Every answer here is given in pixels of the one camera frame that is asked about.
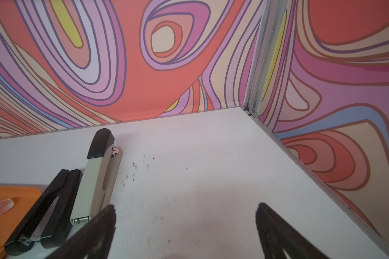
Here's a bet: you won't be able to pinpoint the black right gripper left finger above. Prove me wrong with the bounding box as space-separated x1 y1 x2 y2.
47 205 116 259

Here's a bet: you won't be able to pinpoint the beige and black stapler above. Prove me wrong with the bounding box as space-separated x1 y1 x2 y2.
70 128 123 226

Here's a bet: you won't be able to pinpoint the orange tray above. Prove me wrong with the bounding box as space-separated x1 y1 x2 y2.
0 186 42 259

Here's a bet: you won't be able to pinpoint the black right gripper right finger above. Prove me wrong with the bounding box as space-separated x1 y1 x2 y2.
256 203 328 259

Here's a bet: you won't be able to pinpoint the aluminium frame corner post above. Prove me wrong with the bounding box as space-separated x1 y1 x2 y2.
244 1 291 118

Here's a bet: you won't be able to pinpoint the lollipop candies on tray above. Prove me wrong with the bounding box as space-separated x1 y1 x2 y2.
0 198 16 256

